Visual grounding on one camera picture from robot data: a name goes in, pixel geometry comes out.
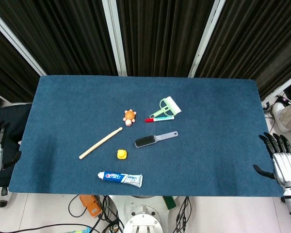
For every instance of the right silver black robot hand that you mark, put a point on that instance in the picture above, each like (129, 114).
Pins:
(285, 165)

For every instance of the wooden drumstick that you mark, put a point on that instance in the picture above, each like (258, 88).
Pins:
(100, 143)

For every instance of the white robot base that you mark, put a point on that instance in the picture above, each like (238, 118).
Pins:
(143, 216)

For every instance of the dark clothed seated person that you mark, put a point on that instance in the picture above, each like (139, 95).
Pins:
(7, 136)

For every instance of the blue felt table mat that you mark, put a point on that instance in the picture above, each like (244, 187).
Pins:
(184, 155)

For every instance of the orange power device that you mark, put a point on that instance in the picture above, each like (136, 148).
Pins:
(91, 206)

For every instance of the light blue green strip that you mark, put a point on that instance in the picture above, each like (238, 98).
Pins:
(81, 230)

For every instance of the yellow toy duck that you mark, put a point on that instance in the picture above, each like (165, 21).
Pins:
(122, 154)

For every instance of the blue white toothpaste tube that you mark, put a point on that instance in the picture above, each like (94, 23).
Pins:
(121, 178)

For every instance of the green mini dustpan brush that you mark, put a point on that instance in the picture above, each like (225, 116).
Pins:
(168, 106)

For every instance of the red capped white marker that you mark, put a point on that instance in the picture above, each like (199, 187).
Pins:
(160, 119)

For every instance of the grey black bristle brush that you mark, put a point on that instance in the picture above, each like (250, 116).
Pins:
(150, 140)

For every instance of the orange toy turtle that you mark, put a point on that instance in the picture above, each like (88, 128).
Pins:
(129, 117)

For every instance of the black curtain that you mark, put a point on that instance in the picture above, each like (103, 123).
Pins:
(160, 36)

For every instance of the white frame post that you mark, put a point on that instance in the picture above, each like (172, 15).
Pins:
(115, 36)
(17, 43)
(205, 38)

